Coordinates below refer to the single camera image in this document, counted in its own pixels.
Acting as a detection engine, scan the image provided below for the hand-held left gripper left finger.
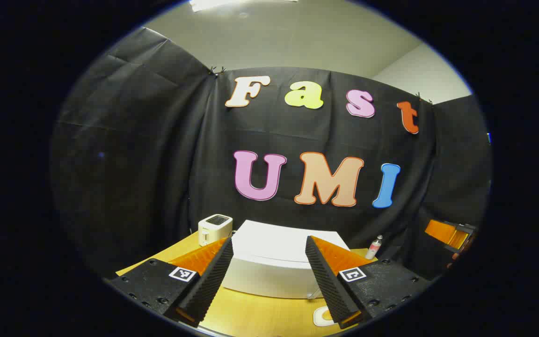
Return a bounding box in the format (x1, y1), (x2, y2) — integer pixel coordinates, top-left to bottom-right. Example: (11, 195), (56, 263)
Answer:
(103, 236), (235, 328)

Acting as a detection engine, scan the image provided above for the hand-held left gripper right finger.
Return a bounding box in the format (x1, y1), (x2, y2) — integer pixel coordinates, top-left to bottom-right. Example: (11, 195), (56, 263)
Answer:
(305, 235), (431, 330)

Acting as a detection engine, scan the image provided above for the white microwave oven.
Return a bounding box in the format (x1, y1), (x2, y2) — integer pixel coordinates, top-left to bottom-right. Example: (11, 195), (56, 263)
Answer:
(221, 220), (350, 300)

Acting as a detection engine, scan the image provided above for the white square plate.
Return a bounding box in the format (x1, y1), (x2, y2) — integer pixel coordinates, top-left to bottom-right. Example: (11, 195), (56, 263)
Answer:
(313, 305), (340, 327)

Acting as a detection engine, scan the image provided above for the white toaster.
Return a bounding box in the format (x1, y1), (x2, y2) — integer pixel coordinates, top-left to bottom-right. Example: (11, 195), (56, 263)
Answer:
(198, 214), (233, 247)

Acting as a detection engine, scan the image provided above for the small pink label bottle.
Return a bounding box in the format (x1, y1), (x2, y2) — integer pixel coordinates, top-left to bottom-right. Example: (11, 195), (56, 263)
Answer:
(365, 235), (383, 260)

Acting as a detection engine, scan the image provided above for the ceiling light panel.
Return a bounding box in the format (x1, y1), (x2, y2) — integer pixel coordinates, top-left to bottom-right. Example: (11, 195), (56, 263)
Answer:
(189, 0), (298, 12)

